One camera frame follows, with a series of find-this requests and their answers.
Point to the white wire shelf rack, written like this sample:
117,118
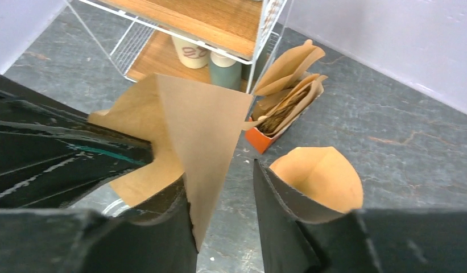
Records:
243,31

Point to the clear glass dripper with handle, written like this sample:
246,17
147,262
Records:
115,208

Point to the brown paper coffee filter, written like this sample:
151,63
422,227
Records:
324,175

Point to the brown paper filter stack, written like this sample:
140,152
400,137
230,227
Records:
287,88

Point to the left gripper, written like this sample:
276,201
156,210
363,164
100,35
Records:
89,161

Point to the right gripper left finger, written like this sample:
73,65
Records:
154,236

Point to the orange filter holder box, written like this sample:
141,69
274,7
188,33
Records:
260,141

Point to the grey green spray bottle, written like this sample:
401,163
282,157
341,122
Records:
224,71

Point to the white cylindrical bottle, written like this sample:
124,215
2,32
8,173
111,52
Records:
190,55

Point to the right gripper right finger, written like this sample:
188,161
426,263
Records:
300,235

